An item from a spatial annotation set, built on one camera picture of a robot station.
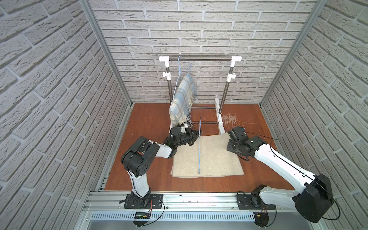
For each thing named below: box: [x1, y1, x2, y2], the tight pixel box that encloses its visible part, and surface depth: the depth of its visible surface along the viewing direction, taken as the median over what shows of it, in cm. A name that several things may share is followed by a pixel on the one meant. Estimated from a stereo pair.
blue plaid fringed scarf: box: [168, 73, 198, 127], surface depth 91 cm
